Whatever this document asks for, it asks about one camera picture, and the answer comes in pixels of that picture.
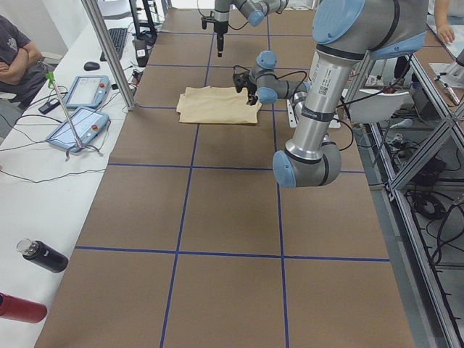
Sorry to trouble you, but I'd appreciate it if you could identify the teach pendant tablet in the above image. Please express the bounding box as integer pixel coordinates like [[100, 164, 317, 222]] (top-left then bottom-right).
[[46, 107, 109, 152], [64, 75, 111, 109]]

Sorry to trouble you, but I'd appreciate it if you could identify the beige long-sleeve printed shirt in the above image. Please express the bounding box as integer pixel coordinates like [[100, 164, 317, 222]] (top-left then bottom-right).
[[176, 86, 262, 124]]

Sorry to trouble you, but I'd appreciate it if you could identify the aluminium frame post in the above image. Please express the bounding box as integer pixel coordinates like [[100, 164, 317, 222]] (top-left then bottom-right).
[[81, 0, 136, 111]]

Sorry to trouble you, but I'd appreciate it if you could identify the metal stick with green clip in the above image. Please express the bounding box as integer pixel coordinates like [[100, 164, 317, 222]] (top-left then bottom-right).
[[46, 72, 104, 162]]

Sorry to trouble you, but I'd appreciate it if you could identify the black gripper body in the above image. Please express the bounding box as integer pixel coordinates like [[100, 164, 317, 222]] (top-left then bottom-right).
[[244, 80, 257, 98], [214, 20, 228, 36]]

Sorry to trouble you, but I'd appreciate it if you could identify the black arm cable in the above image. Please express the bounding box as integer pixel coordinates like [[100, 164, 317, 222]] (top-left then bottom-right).
[[231, 64, 356, 152]]

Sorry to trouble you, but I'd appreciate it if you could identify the upper teach pendant tablet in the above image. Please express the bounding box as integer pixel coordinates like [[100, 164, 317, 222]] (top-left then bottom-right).
[[64, 75, 111, 109]]

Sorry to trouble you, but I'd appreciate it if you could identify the black computer mouse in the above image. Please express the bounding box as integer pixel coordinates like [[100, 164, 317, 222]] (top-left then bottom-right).
[[83, 62, 100, 71]]

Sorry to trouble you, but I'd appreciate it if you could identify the lower teach pendant tablet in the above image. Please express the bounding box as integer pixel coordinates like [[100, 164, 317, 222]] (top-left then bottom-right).
[[46, 107, 109, 152]]

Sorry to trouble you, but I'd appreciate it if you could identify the red water bottle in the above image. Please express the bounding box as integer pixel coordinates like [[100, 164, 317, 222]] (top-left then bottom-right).
[[1, 293, 48, 323]]

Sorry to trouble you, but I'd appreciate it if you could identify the black phone on desk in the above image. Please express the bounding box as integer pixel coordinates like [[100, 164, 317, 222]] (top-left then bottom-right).
[[38, 98, 60, 115]]

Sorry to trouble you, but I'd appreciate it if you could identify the black keyboard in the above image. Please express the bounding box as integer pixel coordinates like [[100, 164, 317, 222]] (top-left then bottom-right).
[[108, 28, 128, 59]]

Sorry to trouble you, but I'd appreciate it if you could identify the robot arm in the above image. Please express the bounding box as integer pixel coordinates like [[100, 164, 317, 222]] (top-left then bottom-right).
[[202, 0, 288, 57], [249, 1, 428, 188]]

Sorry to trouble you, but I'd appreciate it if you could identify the white pedestal column base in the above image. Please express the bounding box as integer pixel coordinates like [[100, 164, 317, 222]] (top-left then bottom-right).
[[286, 97, 341, 128]]

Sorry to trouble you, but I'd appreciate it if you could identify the black water bottle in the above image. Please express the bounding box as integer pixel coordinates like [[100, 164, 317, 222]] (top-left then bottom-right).
[[17, 239, 68, 273]]

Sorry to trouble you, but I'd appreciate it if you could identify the seated person grey shirt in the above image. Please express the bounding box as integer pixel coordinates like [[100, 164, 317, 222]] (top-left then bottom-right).
[[1, 16, 48, 109]]

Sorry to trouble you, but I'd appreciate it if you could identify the white plastic chair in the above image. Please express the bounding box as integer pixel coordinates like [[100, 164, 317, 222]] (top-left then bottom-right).
[[349, 89, 409, 123]]

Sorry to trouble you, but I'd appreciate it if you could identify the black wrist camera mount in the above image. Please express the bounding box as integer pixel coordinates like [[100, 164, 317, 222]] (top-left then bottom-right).
[[232, 71, 249, 93], [201, 11, 216, 30]]

